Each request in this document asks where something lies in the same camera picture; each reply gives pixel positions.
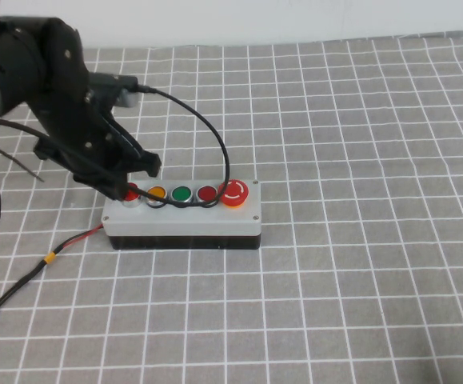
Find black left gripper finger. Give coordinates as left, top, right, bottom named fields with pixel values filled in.
left=72, top=166, right=131, bottom=200
left=102, top=113, right=162, bottom=178

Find dark red push button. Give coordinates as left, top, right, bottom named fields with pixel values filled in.
left=195, top=185, right=219, bottom=210

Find green push button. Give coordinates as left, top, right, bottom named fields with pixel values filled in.
left=170, top=186, right=194, bottom=210

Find grey black button control box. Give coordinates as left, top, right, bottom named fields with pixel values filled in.
left=100, top=178, right=264, bottom=252

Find red emergency stop mushroom button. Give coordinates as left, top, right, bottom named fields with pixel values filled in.
left=217, top=179, right=250, bottom=210

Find red illuminated push button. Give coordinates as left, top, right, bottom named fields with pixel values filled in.
left=122, top=182, right=142, bottom=210

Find grey white checked tablecloth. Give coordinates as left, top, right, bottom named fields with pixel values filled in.
left=0, top=31, right=463, bottom=384

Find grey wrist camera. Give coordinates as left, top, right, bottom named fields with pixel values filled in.
left=88, top=73, right=141, bottom=109

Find yellow push button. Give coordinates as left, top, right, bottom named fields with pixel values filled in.
left=145, top=186, right=167, bottom=210

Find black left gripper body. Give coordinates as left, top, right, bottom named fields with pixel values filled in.
left=32, top=17, right=127, bottom=178

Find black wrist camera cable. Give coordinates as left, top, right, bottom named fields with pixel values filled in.
left=0, top=82, right=232, bottom=210

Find red black power cable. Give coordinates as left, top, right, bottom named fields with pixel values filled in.
left=0, top=225, right=106, bottom=341

